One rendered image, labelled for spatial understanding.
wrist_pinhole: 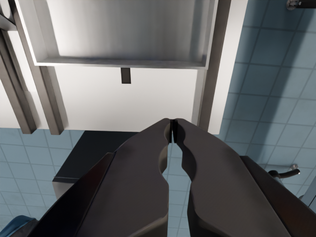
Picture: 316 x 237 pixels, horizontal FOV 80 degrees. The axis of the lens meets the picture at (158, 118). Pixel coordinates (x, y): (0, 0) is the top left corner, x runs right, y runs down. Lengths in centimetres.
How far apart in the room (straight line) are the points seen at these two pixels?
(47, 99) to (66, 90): 3
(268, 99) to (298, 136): 43
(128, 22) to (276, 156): 166
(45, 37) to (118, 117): 17
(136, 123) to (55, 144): 142
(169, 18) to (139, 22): 4
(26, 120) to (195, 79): 32
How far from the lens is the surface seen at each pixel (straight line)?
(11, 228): 62
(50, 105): 39
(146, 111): 36
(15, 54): 40
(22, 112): 43
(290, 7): 136
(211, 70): 32
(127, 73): 34
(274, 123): 162
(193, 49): 32
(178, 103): 35
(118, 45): 33
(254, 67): 136
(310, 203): 145
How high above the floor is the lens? 120
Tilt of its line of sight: 60 degrees down
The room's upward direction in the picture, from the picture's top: 177 degrees counter-clockwise
